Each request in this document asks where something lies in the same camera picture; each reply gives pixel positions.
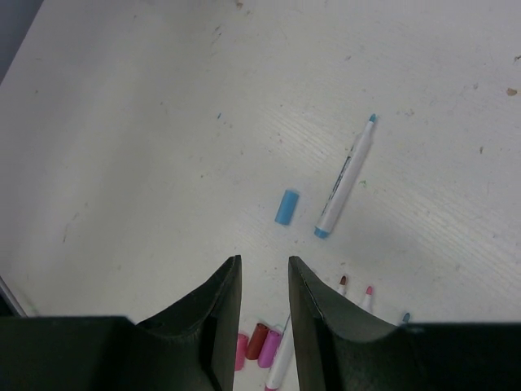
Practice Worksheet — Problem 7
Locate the purple capped marker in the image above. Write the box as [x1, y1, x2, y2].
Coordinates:
[265, 315, 295, 391]

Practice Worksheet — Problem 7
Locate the pink pen cap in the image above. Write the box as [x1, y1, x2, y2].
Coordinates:
[234, 333, 249, 371]

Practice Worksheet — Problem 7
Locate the brown pen cap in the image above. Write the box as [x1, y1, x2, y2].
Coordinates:
[245, 323, 269, 361]

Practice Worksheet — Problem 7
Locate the light blue pen cap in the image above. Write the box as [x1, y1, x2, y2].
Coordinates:
[274, 189, 300, 226]

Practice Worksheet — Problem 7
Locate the light blue capped marker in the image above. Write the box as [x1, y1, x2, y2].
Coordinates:
[314, 114, 377, 239]

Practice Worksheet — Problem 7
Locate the pink capped marker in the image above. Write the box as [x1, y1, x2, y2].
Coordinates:
[361, 286, 373, 313]

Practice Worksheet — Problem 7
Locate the brown capped marker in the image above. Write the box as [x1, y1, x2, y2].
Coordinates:
[336, 275, 348, 297]

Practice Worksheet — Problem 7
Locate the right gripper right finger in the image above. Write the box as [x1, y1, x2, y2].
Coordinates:
[288, 256, 520, 390]

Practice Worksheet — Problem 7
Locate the purple pen cap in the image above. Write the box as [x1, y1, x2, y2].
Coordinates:
[257, 329, 282, 368]

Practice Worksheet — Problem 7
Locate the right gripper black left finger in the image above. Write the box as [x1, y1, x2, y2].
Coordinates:
[1, 255, 242, 390]

